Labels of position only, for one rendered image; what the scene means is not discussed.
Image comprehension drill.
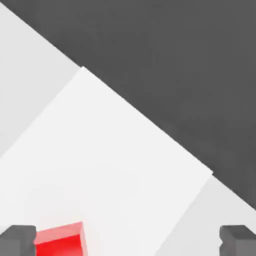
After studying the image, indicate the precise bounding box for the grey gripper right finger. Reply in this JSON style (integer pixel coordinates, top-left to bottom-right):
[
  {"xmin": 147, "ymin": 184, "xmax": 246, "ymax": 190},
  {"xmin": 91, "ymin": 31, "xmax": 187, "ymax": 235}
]
[{"xmin": 219, "ymin": 224, "xmax": 256, "ymax": 256}]

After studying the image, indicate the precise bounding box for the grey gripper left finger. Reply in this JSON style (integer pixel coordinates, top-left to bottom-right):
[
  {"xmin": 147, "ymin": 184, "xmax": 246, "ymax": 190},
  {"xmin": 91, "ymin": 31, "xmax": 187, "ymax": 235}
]
[{"xmin": 0, "ymin": 224, "xmax": 37, "ymax": 256}]

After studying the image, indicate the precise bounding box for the small red cube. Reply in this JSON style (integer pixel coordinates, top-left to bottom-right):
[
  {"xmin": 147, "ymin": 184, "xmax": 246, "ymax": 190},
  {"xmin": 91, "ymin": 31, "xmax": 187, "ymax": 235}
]
[{"xmin": 33, "ymin": 221, "xmax": 89, "ymax": 256}]

